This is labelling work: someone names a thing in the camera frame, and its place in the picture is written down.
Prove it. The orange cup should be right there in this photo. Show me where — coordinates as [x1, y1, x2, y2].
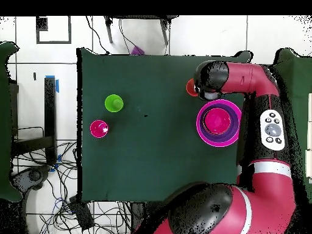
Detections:
[185, 77, 199, 98]

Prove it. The small pinkish red bowl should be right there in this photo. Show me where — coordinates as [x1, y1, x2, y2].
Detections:
[203, 107, 232, 135]

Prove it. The large pink bowl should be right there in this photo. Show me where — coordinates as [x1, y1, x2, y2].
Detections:
[196, 98, 243, 148]

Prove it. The purple bowl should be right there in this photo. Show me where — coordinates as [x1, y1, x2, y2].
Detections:
[199, 103, 241, 143]

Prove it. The dark green tablecloth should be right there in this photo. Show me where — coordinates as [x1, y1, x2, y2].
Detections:
[76, 47, 252, 203]

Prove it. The green cup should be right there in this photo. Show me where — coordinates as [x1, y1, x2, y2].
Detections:
[104, 94, 124, 113]

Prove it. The pinkish red cup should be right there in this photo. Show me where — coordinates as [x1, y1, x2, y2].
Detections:
[89, 119, 110, 139]

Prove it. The small purple object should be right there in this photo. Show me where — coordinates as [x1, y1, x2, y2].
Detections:
[130, 45, 145, 56]

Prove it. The black metal stand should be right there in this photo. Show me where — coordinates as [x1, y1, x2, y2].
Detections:
[10, 75, 60, 165]

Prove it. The black power brick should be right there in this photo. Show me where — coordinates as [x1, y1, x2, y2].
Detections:
[68, 196, 95, 232]

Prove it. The green cloth covered table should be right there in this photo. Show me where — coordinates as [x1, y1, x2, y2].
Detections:
[264, 48, 312, 203]
[0, 41, 23, 203]

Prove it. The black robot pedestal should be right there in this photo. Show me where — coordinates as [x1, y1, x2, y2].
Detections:
[129, 202, 147, 232]

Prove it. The black camera tripod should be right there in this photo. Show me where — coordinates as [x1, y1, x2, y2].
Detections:
[104, 15, 179, 46]

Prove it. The tangle of cables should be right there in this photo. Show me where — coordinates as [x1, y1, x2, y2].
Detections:
[10, 140, 132, 234]

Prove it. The dark grey pedestal leg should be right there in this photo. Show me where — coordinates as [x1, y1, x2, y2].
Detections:
[10, 165, 51, 192]

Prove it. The black square frame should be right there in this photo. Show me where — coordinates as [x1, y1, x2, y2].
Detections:
[35, 15, 72, 45]

